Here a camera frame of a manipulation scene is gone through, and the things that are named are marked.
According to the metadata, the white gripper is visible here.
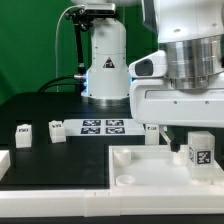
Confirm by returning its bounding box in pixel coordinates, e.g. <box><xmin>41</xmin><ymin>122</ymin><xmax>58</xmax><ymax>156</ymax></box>
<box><xmin>130</xmin><ymin>76</ymin><xmax>224</xmax><ymax>152</ymax></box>

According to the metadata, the white marker base plate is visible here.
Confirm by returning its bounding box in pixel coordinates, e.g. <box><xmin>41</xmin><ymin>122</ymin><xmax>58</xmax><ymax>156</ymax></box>
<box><xmin>64</xmin><ymin>119</ymin><xmax>144</xmax><ymax>136</ymax></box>

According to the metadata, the black camera stand pole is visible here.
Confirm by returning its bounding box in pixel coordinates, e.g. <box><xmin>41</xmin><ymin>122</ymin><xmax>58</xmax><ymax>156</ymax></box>
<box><xmin>66</xmin><ymin>7</ymin><xmax>91</xmax><ymax>77</ymax></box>

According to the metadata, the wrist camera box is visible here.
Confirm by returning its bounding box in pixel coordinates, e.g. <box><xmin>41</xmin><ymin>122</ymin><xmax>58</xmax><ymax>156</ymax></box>
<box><xmin>129</xmin><ymin>50</ymin><xmax>167</xmax><ymax>78</ymax></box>

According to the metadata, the black cable bundle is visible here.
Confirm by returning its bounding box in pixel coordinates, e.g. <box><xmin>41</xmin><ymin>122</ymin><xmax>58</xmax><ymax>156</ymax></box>
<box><xmin>37</xmin><ymin>75</ymin><xmax>88</xmax><ymax>93</ymax></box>

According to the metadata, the black camera on mount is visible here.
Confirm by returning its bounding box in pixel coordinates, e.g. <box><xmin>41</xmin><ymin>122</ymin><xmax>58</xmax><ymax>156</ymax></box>
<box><xmin>84</xmin><ymin>3</ymin><xmax>116</xmax><ymax>16</ymax></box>

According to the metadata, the white thin cable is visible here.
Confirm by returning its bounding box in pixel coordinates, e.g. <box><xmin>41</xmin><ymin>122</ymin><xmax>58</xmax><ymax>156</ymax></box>
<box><xmin>55</xmin><ymin>4</ymin><xmax>84</xmax><ymax>93</ymax></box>

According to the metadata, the white square table top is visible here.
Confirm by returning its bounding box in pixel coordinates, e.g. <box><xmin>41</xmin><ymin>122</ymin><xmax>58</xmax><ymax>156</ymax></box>
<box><xmin>109</xmin><ymin>145</ymin><xmax>224</xmax><ymax>196</ymax></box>

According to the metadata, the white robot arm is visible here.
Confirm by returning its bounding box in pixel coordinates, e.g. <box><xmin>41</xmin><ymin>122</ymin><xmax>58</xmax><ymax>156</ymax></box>
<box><xmin>129</xmin><ymin>0</ymin><xmax>224</xmax><ymax>134</ymax></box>

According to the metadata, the white U-shaped fence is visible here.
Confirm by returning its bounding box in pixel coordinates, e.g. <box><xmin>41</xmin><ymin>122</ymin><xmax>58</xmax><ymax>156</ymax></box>
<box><xmin>0</xmin><ymin>147</ymin><xmax>224</xmax><ymax>218</ymax></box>

